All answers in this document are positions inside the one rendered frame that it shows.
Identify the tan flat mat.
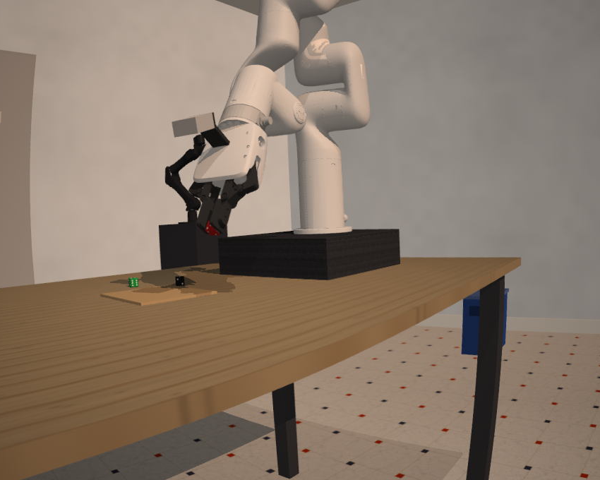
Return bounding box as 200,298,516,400
100,285,217,306

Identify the red die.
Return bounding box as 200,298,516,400
205,221,220,236

